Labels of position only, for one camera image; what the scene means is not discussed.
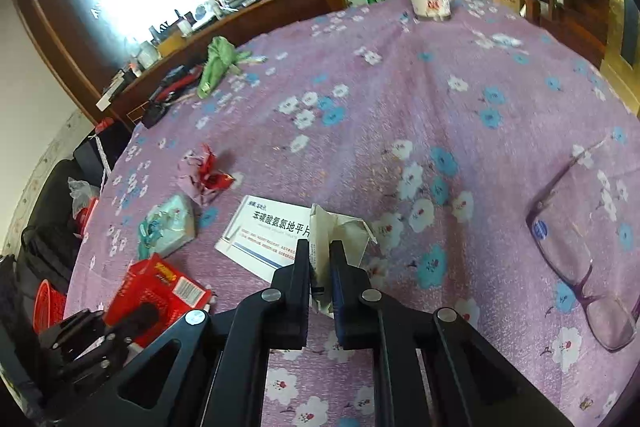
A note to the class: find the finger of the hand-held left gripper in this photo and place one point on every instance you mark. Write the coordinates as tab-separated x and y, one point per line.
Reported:
75	329
115	347

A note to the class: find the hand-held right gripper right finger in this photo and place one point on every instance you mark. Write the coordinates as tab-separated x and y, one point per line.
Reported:
337	307

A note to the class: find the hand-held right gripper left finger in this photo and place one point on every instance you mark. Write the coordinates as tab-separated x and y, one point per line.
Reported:
302	277

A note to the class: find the red plastic basket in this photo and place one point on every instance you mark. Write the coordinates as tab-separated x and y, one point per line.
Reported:
47	307

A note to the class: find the white and blue medicine box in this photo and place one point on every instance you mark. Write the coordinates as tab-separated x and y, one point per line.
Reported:
260	232

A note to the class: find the red cardboard box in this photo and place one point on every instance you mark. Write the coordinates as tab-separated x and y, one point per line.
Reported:
150	282

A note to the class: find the red crumpled wrapper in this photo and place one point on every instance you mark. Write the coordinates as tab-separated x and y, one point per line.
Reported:
212	177

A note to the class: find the clear plastic bag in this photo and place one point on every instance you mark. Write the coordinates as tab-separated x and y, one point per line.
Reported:
82	192

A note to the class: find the light green tissue packet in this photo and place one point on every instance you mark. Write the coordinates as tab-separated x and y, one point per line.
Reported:
172	219

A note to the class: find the black bag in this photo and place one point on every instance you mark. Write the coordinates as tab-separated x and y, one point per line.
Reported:
100	152

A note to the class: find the purple floral tablecloth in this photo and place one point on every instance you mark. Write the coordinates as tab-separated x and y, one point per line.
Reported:
400	117

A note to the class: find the black and red tool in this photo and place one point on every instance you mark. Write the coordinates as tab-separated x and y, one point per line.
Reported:
172	87

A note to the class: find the green cloth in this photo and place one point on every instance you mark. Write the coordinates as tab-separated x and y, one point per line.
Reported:
217	62

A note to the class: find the purple eyeglasses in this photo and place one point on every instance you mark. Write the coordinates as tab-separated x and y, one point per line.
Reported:
560	242

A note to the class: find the wooden counter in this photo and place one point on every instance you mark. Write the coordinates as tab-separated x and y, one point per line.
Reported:
280	12

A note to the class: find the row of counter items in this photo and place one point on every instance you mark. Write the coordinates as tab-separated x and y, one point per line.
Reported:
185	27

